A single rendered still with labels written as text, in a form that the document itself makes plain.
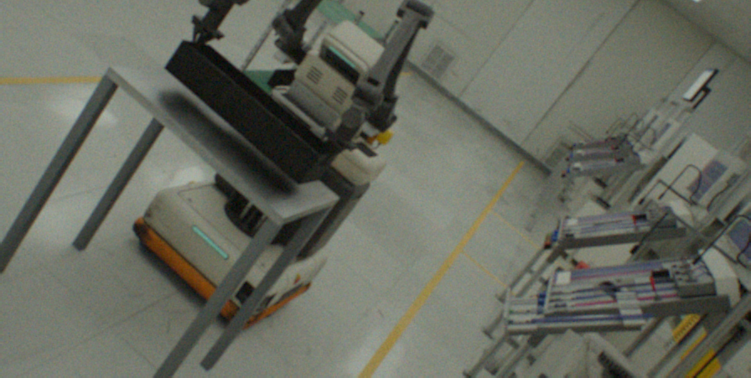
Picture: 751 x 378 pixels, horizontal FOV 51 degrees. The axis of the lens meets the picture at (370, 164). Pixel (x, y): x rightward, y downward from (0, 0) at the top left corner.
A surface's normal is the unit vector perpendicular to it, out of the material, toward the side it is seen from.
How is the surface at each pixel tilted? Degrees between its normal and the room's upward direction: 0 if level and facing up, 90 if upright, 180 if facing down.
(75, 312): 0
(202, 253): 90
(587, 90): 90
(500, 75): 90
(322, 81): 98
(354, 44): 42
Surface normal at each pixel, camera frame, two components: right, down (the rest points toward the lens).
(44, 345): 0.58, -0.77
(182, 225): -0.30, 0.09
